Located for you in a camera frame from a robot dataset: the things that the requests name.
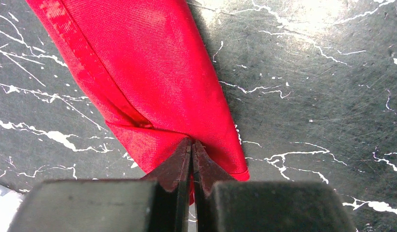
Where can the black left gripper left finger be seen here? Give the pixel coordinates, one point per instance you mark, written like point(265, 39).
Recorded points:
point(157, 202)

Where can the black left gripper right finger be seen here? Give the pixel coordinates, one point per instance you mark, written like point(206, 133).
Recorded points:
point(224, 204)

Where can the red cloth napkin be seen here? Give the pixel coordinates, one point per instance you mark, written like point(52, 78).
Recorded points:
point(144, 66)

